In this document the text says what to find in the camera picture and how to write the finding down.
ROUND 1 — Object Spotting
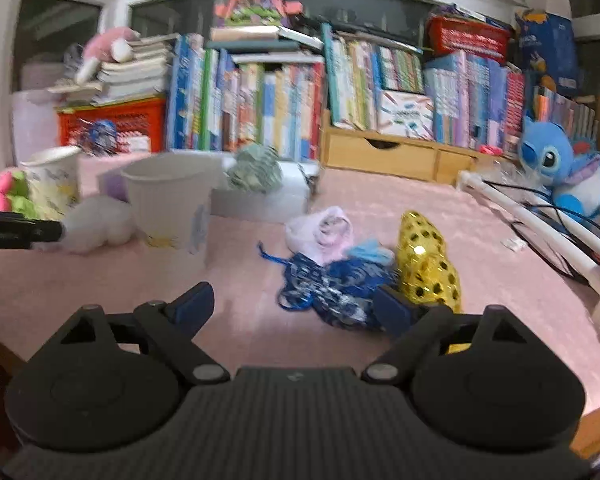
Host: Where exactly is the stack of lying books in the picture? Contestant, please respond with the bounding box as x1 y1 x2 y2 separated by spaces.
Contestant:
97 34 175 107

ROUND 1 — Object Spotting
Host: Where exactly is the row of small slim books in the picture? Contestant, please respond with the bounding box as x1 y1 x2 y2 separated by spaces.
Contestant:
530 85 598 143

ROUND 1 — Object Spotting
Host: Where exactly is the blue round wire toy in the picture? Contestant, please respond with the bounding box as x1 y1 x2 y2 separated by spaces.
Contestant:
77 119 119 156

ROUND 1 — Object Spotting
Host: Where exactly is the pink tablecloth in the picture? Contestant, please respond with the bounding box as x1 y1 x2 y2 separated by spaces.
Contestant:
0 152 600 421

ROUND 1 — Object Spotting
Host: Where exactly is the printed paper cup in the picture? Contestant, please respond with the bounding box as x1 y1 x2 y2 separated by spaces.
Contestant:
20 146 83 221

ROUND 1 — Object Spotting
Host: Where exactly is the white plastic cup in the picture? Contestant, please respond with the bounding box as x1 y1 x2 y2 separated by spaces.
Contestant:
121 152 225 261

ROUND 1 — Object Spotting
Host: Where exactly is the blue alien plush toy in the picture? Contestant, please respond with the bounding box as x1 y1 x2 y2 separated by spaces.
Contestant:
517 115 600 226

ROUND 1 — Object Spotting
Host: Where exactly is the pile of flat books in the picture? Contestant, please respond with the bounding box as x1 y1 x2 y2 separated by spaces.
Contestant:
209 24 327 65

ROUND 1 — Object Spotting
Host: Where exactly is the row of blue boxed books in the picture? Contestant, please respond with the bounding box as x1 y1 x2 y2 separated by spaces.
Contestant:
424 50 527 153

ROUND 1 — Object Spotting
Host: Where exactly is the red box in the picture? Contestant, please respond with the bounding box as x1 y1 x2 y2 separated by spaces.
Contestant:
427 14 512 63

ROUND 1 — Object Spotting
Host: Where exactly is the pink white cloth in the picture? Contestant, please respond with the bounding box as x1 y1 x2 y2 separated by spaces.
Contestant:
286 206 355 266

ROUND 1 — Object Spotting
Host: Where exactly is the grey shallow tray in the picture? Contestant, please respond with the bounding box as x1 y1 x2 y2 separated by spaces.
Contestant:
211 160 311 224

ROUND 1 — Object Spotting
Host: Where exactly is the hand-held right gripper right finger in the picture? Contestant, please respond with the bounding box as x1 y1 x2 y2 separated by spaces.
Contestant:
362 285 531 384

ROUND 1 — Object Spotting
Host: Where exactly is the blue cardboard box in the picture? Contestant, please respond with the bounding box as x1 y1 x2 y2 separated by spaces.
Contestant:
515 7 580 96

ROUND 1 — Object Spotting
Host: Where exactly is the white pencil print box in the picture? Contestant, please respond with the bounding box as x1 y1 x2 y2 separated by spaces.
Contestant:
377 90 435 139

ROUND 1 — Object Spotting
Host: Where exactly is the light blue cloth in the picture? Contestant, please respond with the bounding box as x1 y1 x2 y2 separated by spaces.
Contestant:
349 240 395 266

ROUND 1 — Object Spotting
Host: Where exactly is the green patterned cloth pouch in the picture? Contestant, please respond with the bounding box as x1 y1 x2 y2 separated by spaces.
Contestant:
227 144 284 193

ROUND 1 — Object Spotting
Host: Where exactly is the row of thin colourful books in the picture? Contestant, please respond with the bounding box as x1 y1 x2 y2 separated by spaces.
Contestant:
324 22 427 131

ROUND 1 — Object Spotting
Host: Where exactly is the red plastic crate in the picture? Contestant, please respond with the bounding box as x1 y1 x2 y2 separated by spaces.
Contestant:
57 97 168 153

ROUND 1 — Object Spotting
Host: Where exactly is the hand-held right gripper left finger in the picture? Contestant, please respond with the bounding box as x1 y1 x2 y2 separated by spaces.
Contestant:
60 281 231 386

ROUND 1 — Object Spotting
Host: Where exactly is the white fluffy plush toy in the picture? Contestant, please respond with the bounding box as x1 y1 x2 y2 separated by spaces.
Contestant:
62 195 135 254

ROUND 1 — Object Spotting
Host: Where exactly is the row of tall upright books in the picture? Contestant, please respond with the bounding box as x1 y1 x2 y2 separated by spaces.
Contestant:
166 34 327 161

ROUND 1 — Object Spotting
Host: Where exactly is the wooden drawer organizer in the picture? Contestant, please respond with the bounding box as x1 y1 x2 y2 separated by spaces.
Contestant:
321 110 481 183

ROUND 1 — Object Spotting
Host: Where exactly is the white plastic pipe frame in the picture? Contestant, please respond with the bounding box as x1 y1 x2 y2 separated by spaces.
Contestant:
455 170 600 331

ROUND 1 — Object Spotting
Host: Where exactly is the black cable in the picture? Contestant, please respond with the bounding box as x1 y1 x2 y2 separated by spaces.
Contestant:
510 187 600 281

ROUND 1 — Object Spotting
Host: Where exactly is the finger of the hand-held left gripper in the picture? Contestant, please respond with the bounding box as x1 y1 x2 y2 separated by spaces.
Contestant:
0 210 64 251

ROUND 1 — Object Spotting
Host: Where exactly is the gold polka dot pouch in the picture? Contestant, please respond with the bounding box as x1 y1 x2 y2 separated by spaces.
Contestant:
396 210 465 357

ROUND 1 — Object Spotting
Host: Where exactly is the pink white plush toy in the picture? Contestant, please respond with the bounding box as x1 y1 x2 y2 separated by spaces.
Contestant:
74 27 140 86

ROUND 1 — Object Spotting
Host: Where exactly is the pink green plush toy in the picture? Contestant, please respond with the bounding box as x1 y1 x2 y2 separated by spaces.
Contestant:
0 170 40 220

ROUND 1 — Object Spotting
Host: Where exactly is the blue patterned drawstring pouch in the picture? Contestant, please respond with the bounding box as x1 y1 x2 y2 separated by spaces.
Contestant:
258 242 398 331

